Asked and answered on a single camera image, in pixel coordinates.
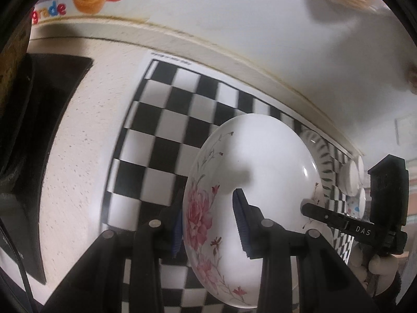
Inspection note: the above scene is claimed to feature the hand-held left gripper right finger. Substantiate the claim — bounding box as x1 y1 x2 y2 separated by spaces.
232 188 382 313

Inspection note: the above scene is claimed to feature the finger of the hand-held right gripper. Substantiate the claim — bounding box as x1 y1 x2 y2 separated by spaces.
301 202 374 237

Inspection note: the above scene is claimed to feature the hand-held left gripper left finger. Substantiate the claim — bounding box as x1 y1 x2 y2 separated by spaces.
42 197 185 313

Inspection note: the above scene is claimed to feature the white plate with blue leaves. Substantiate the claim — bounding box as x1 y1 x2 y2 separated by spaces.
300 130 338 200

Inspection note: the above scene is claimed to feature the white plate with pink flowers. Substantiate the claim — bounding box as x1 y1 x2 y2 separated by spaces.
182 114 334 309

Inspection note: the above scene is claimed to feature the person's right hand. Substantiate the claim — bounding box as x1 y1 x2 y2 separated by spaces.
348 244 400 288

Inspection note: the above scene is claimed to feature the white bowl with coloured dots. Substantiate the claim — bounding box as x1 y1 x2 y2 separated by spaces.
345 187 367 219

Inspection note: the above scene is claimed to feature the black and white checkered mat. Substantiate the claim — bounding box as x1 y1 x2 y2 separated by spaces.
101 52 363 313

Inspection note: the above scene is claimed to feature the black stove top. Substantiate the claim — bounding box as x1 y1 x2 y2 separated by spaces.
0 52 94 285

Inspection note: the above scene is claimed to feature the black cable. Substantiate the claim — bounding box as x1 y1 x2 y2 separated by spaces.
18 257 40 313

